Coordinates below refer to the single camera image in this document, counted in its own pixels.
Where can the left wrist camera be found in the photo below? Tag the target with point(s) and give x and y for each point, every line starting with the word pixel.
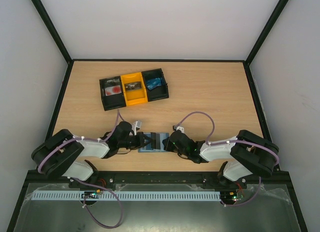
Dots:
pixel 137 124

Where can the black VIP card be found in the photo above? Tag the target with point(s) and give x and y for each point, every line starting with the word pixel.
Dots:
pixel 156 143

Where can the teal card holder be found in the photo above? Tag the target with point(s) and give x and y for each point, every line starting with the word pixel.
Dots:
pixel 148 148

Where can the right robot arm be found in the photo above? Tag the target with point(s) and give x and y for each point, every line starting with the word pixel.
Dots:
pixel 243 155

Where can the right black bin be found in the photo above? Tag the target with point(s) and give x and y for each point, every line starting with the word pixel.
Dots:
pixel 158 93

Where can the black bin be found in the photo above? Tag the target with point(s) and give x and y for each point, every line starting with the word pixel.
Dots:
pixel 115 101
pixel 158 93

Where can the left black bin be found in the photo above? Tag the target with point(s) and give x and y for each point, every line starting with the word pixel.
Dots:
pixel 115 101

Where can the blue slotted cable duct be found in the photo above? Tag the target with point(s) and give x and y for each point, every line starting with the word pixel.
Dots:
pixel 51 195

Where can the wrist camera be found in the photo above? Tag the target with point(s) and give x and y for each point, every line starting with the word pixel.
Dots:
pixel 178 128
pixel 137 124

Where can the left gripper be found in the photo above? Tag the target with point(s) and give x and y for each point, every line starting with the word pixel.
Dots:
pixel 140 143

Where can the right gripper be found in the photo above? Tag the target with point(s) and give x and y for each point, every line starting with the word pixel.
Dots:
pixel 166 143

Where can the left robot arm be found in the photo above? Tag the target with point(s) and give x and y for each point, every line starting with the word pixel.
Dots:
pixel 57 156

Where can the red white card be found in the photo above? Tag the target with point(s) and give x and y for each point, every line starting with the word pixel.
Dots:
pixel 112 90

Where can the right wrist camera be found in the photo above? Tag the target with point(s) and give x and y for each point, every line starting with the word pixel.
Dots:
pixel 178 128

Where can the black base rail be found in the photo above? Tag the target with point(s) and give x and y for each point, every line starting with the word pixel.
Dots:
pixel 206 180

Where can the yellow bin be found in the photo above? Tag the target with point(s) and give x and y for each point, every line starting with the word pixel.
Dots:
pixel 135 97

